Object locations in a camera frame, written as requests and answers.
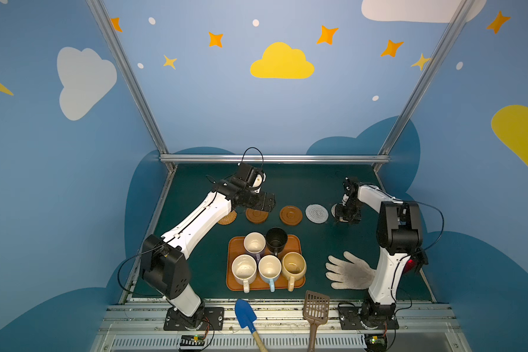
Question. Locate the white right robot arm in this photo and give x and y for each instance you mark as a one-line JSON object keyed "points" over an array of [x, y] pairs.
{"points": [[399, 236]]}

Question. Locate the brown slotted spatula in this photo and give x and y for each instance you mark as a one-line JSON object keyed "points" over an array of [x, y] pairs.
{"points": [[316, 312]]}

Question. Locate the left aluminium frame post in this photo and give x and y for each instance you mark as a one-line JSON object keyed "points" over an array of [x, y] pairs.
{"points": [[101, 16]]}

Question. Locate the white cream mug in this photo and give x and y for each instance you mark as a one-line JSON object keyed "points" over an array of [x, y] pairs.
{"points": [[244, 269]]}

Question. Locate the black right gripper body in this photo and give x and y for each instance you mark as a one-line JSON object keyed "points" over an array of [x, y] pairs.
{"points": [[347, 212]]}

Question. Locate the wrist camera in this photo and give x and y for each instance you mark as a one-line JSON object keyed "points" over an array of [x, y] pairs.
{"points": [[351, 186], [250, 174]]}

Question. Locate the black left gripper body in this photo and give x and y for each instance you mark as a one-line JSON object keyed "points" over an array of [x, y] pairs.
{"points": [[255, 199]]}

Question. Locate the red emergency stop button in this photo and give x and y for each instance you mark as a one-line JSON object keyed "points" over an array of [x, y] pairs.
{"points": [[416, 262]]}

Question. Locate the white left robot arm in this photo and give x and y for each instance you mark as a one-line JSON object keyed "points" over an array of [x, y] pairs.
{"points": [[164, 260]]}

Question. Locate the grey white woven coaster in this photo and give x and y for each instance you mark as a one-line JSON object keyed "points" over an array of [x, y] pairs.
{"points": [[316, 213]]}

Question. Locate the beige yellow mug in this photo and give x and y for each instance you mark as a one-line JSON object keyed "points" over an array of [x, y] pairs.
{"points": [[294, 268]]}

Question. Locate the aluminium frame post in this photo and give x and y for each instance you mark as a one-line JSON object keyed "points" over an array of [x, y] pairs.
{"points": [[101, 16], [443, 47]]}

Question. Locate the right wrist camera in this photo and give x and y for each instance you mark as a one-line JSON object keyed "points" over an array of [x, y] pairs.
{"points": [[351, 186]]}

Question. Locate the black mug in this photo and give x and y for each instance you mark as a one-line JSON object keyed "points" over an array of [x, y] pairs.
{"points": [[276, 240]]}

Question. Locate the brown wooden round coaster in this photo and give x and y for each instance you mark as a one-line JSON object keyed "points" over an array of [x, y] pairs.
{"points": [[255, 216]]}

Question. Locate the white light-blue mug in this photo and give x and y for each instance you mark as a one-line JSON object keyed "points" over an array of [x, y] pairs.
{"points": [[270, 269]]}

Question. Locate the blue toy shovel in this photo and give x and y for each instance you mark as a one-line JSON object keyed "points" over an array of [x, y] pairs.
{"points": [[246, 317]]}

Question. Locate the right green circuit board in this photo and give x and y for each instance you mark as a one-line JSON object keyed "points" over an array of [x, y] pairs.
{"points": [[376, 343]]}

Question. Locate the woven rattan round coaster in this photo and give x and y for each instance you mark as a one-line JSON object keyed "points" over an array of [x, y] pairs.
{"points": [[228, 219]]}

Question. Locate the orange rectangular serving tray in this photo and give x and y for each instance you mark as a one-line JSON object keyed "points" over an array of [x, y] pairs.
{"points": [[236, 248]]}

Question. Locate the horizontal aluminium frame rail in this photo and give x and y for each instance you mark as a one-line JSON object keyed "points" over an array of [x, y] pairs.
{"points": [[274, 159]]}

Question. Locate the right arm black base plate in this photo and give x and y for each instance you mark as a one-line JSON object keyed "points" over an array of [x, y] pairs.
{"points": [[349, 318]]}

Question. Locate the left green circuit board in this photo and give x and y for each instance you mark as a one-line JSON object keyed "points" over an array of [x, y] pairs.
{"points": [[191, 343]]}

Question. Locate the front aluminium rail bed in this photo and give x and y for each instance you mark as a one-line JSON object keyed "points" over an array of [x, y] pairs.
{"points": [[138, 326]]}

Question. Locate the green circuit board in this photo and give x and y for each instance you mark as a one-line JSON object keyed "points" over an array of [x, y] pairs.
{"points": [[376, 343], [191, 343]]}

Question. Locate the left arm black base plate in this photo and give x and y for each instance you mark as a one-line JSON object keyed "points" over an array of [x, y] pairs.
{"points": [[203, 318]]}

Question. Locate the white purple mug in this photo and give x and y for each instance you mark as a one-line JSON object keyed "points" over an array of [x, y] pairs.
{"points": [[255, 245]]}

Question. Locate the white knitted work glove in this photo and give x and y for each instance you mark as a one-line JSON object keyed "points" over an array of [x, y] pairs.
{"points": [[351, 273]]}

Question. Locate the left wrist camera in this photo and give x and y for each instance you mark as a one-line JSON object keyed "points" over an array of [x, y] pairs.
{"points": [[250, 174]]}

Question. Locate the right aluminium frame post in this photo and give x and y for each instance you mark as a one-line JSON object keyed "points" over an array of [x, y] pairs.
{"points": [[443, 47]]}

